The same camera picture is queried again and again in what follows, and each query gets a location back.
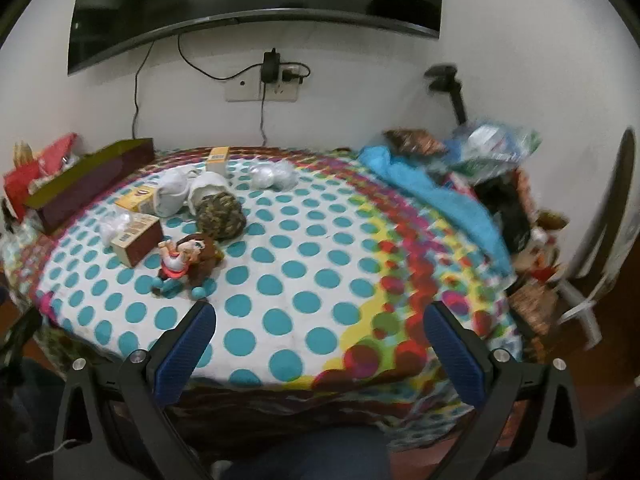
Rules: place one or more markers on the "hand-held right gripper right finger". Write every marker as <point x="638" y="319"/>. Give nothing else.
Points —
<point x="457" y="355"/>

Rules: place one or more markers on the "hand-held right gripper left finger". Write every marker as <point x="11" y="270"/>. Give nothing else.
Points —
<point x="185" y="350"/>

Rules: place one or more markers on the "brown toy figure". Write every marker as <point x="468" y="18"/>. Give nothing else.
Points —
<point x="185" y="260"/>

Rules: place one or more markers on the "brown cardboard box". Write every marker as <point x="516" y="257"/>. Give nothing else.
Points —
<point x="137" y="245"/>

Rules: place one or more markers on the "camouflage sock ball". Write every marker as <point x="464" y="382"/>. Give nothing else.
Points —
<point x="220" y="217"/>

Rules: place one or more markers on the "small yellow box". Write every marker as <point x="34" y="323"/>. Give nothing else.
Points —
<point x="135" y="201"/>

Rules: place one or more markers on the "long maroon green box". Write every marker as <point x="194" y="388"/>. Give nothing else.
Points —
<point x="90" y="185"/>

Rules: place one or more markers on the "white plastic chair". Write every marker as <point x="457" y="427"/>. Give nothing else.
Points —
<point x="580" y="300"/>

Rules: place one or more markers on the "polka dot bedsheet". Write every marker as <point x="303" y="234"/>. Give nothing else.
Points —
<point x="300" y="260"/>

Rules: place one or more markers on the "blue towel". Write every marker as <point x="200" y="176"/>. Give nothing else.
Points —
<point x="450" y="205"/>

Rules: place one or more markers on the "black bag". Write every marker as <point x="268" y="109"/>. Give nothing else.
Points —
<point x="505" y="210"/>

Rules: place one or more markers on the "knotted white sock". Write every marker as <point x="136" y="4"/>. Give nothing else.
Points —
<point x="170" y="192"/>

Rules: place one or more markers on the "person's blue jeans leg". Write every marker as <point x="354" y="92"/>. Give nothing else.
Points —
<point x="320" y="455"/>

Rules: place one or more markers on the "yellow box with barcode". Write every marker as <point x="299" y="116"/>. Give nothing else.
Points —
<point x="218" y="160"/>

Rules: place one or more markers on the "brown patterned bag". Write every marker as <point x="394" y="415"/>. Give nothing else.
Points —
<point x="415" y="141"/>

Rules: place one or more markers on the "red packets pile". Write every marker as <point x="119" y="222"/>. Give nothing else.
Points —
<point x="55" y="155"/>

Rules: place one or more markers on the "black stand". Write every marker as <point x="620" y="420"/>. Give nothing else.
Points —
<point x="457" y="102"/>

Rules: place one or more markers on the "tan cardboard piece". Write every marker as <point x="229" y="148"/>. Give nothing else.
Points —
<point x="22" y="152"/>

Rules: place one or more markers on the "black plug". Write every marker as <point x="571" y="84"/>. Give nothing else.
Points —
<point x="292" y="76"/>

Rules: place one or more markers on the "black power adapter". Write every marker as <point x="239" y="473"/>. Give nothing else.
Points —
<point x="271" y="67"/>

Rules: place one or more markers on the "white wall outlet plate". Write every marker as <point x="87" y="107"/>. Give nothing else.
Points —
<point x="240" y="91"/>

